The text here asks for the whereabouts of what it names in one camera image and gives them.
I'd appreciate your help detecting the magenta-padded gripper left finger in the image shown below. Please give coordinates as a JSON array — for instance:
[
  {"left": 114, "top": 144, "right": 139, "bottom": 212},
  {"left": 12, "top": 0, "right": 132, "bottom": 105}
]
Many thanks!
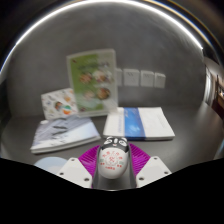
[{"left": 56, "top": 144, "right": 101, "bottom": 190}]

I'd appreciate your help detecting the white wall socket plate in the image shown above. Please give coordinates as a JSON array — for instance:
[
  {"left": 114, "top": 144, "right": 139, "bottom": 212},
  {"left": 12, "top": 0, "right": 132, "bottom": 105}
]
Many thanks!
[
  {"left": 154, "top": 72, "right": 167, "bottom": 89},
  {"left": 115, "top": 68, "right": 124, "bottom": 87},
  {"left": 123, "top": 68, "right": 141, "bottom": 88},
  {"left": 140, "top": 69, "right": 155, "bottom": 88}
]

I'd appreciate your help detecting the curved ceiling light strip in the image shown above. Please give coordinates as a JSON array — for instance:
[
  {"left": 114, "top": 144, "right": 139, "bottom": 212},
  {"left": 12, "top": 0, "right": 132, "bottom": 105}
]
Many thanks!
[{"left": 0, "top": 0, "right": 205, "bottom": 74}]

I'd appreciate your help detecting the white book with blue band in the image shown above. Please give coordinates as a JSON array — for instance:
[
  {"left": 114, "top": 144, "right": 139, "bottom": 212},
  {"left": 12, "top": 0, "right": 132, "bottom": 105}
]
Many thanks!
[{"left": 102, "top": 106, "right": 176, "bottom": 142}]

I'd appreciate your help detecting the green upright menu sign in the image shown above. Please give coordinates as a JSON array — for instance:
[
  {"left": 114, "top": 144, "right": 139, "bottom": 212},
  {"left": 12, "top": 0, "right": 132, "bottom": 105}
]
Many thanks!
[{"left": 66, "top": 48, "right": 119, "bottom": 118}]

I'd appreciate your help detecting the white sticker-print card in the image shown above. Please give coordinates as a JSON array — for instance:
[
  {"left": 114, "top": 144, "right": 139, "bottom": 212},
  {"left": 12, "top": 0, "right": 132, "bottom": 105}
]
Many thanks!
[{"left": 40, "top": 87, "right": 79, "bottom": 121}]

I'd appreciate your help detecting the grey striped-cover book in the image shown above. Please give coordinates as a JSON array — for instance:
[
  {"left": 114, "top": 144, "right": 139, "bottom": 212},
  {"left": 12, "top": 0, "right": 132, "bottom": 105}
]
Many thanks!
[{"left": 29, "top": 114, "right": 102, "bottom": 155}]

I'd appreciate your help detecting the white panda-face computer mouse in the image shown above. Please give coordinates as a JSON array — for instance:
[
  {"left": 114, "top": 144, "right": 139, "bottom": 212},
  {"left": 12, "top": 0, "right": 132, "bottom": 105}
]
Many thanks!
[{"left": 96, "top": 135, "right": 131, "bottom": 180}]

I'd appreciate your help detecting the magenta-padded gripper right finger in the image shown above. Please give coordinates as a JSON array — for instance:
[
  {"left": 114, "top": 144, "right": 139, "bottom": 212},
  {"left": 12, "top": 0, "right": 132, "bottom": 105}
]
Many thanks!
[{"left": 126, "top": 143, "right": 173, "bottom": 190}]

